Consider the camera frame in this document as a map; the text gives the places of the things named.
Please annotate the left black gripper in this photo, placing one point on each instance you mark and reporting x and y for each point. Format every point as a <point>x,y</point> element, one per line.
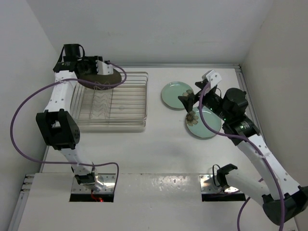
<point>92,59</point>

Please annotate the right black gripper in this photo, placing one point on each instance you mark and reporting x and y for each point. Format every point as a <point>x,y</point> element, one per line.
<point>188,101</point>

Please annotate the brown ceramic plate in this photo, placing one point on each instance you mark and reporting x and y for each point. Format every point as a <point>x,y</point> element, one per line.
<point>111,79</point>

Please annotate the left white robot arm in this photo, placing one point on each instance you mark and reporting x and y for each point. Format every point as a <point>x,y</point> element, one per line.
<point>58,128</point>

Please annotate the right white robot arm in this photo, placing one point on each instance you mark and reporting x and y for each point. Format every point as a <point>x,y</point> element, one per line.
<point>280,196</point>

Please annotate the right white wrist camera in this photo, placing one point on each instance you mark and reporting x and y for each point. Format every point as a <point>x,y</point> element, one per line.
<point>213,77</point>

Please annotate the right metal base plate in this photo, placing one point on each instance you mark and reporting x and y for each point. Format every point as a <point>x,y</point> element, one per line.
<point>209,185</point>

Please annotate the metal base plate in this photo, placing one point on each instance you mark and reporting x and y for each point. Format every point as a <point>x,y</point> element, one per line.
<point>209,185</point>
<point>106,185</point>

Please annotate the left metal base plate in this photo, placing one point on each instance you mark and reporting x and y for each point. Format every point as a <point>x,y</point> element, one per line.
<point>106,185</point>

